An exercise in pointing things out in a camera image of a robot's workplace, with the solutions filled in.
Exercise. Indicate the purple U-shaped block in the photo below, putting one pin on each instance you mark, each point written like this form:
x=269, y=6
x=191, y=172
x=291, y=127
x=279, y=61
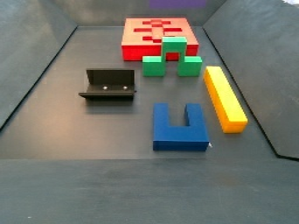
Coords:
x=176, y=4

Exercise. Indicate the red slotted board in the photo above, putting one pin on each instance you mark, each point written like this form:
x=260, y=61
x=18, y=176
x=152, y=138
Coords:
x=142, y=36

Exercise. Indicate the blue U-shaped block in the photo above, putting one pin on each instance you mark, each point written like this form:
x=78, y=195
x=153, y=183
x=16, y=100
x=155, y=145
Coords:
x=179, y=138

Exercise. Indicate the green arch block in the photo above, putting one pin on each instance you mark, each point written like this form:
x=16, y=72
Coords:
x=173, y=46

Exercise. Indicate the yellow long bar block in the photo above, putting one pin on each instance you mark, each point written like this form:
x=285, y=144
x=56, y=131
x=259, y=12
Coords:
x=229, y=112

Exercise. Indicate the black angled bracket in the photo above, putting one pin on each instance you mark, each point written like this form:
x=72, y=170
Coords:
x=109, y=83

